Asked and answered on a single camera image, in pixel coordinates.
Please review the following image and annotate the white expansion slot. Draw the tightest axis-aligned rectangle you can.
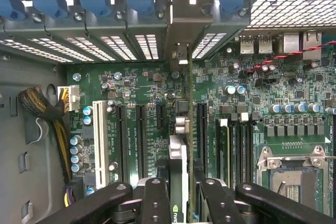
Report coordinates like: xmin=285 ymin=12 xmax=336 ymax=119
xmin=92 ymin=100 xmax=109 ymax=190

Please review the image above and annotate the long black expansion slot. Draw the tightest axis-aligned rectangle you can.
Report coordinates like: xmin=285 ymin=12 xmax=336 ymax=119
xmin=196 ymin=102 xmax=208 ymax=179
xmin=116 ymin=104 xmax=129 ymax=183
xmin=135 ymin=104 xmax=148 ymax=180

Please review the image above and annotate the red black twisted wire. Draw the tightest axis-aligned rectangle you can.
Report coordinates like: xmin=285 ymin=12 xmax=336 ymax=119
xmin=241 ymin=39 xmax=336 ymax=74

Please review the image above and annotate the green motherboard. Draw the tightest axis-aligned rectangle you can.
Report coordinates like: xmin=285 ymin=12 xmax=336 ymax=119
xmin=65 ymin=32 xmax=336 ymax=224

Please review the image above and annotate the short black expansion slot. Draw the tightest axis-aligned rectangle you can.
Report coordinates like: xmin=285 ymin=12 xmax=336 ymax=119
xmin=156 ymin=104 xmax=166 ymax=130

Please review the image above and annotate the open metal PC case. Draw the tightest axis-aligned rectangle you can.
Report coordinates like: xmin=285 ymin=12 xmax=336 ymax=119
xmin=0 ymin=0 xmax=336 ymax=224

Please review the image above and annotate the CPU socket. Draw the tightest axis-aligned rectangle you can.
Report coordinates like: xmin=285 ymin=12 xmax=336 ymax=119
xmin=256 ymin=145 xmax=333 ymax=218

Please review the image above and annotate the black RAM slot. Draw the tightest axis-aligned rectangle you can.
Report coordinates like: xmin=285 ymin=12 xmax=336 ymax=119
xmin=249 ymin=112 xmax=260 ymax=184
xmin=230 ymin=113 xmax=240 ymax=189
xmin=216 ymin=118 xmax=231 ymax=189
xmin=239 ymin=112 xmax=250 ymax=185

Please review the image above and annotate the braided yellow black wire bundle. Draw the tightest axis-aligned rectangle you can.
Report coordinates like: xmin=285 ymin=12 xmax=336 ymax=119
xmin=17 ymin=84 xmax=85 ymax=209

